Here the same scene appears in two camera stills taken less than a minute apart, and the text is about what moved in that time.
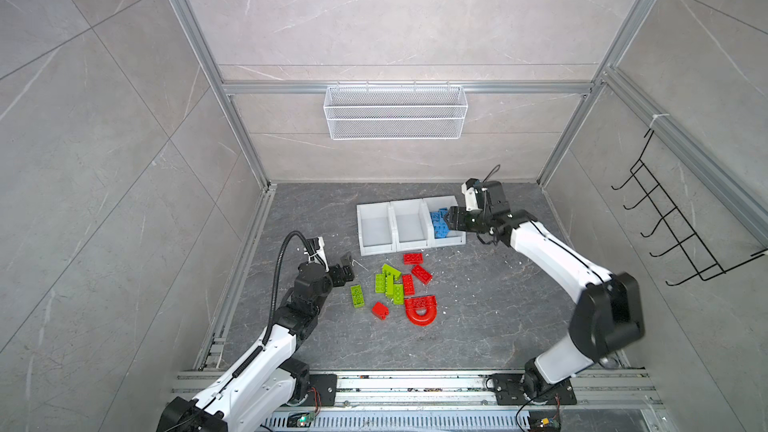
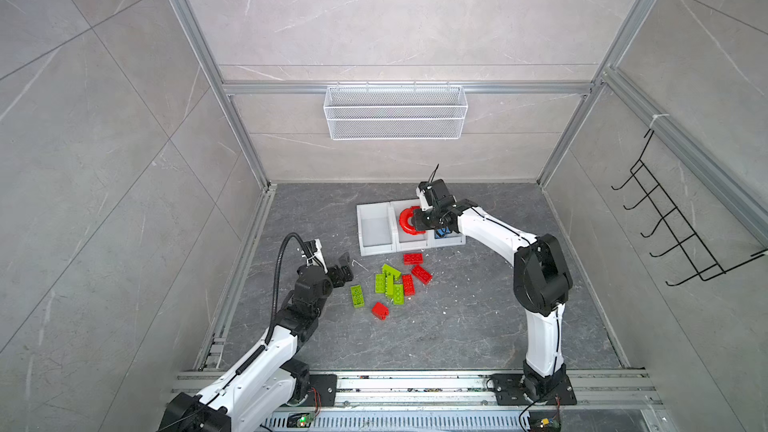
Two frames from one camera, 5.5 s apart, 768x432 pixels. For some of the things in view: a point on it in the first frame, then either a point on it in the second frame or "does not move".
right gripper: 456,218 → 418,224
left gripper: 346,268 does not move
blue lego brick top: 441,228 does not move
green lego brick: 357,294 does not move
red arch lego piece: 425,302 → 404,221
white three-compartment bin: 403,226 does not move
